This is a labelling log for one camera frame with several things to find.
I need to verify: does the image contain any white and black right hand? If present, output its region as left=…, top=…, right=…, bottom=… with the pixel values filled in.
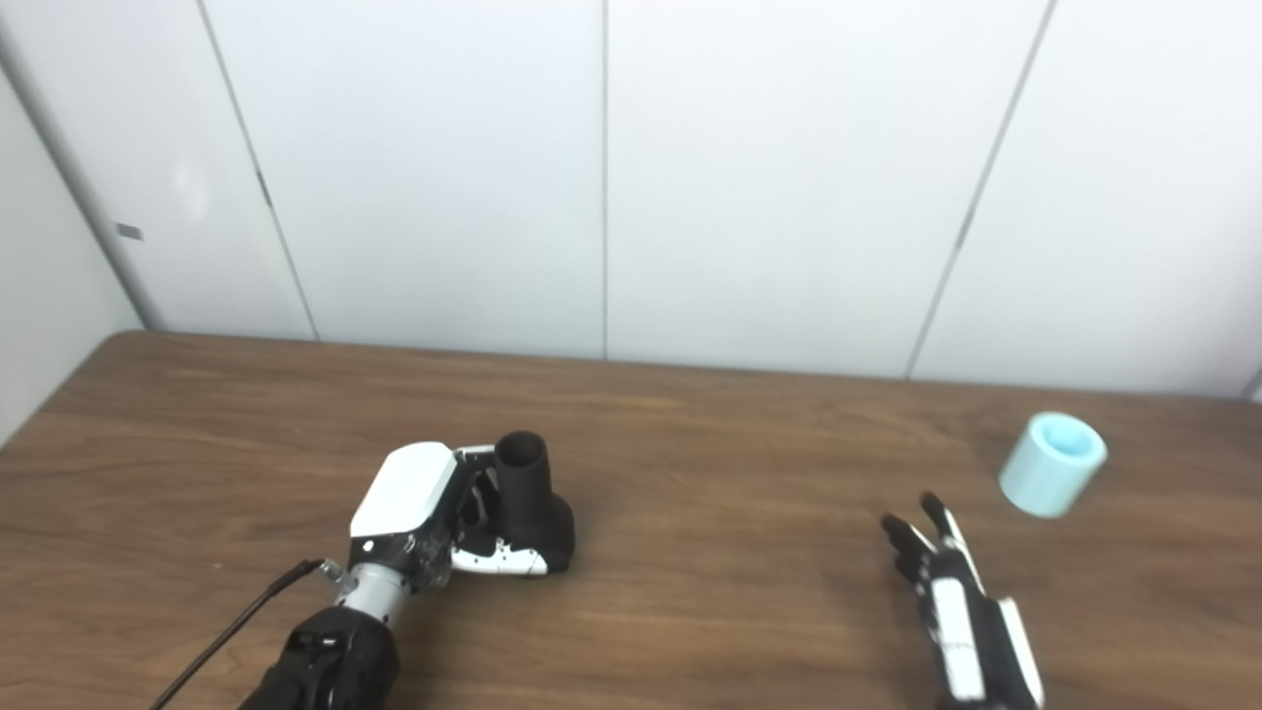
left=880, top=491, right=1046, bottom=710

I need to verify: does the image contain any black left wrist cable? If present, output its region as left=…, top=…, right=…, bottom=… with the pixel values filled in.
left=148, top=558, right=346, bottom=710

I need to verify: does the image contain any black nozzle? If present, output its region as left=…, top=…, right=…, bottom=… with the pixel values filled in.
left=493, top=431, right=576, bottom=575

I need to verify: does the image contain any white and black left hand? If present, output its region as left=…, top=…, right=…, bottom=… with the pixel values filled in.
left=349, top=441, right=553, bottom=593

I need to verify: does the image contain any light-blue hose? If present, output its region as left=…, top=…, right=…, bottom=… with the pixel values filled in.
left=999, top=412, right=1108, bottom=520

